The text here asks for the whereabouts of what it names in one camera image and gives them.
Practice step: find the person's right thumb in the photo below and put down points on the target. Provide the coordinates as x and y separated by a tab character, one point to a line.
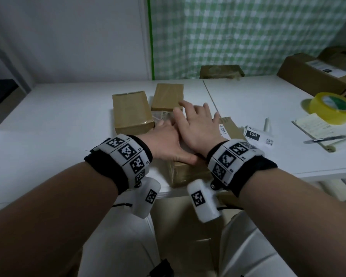
179	118

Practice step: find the dark flat cardboard box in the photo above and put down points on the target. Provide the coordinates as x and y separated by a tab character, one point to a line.
220	71

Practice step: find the person's right forearm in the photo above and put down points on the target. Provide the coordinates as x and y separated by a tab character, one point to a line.
300	216

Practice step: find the person's right hand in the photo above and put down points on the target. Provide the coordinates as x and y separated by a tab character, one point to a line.
200	129

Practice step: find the wristband with marker tiles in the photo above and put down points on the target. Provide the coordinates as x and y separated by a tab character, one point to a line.
127	161
233	164

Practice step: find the left wristband with marker tiles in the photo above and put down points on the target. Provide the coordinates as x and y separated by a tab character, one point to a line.
127	161

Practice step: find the person's left thumb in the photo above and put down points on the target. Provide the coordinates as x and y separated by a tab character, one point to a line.
187	160

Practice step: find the white paper notepad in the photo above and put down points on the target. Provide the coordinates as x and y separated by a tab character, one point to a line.
314	125

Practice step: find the grey pen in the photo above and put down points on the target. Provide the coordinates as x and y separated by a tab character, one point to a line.
328	138

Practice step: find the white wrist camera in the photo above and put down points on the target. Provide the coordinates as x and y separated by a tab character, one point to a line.
145	199
203	201

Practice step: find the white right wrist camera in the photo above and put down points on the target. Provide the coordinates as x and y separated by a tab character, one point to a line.
203	201

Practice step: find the right wristband with marker tiles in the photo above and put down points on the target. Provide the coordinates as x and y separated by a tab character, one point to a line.
233	164

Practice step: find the person's white trousers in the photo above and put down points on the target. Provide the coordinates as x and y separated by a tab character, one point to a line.
121	250

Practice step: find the person's left hand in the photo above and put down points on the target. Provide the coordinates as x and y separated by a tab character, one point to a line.
161	144

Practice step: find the long cardboard box with label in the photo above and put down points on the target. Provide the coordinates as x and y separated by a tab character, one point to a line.
308	73

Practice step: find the small plain cardboard box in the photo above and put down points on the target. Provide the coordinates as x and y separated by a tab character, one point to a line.
167	96

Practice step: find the large brown cardboard box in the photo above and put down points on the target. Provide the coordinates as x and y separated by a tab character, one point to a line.
341	56

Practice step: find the person's right middle finger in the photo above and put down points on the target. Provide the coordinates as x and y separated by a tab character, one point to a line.
206	109

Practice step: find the small taped cardboard box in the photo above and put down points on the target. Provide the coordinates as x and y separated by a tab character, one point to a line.
131	112

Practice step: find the yellow packing tape roll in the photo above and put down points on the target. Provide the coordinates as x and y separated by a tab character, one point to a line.
334	108

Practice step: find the labelled brown cardboard parcel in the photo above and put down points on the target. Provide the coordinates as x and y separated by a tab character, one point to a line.
187	173

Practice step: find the white and black label card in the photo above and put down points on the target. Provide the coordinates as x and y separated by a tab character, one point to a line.
258	137

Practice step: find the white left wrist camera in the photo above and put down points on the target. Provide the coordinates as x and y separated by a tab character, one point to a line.
145	199

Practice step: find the person's left forearm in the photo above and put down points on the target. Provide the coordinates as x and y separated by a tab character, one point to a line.
52	222

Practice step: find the green checked curtain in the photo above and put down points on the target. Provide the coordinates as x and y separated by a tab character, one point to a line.
242	34

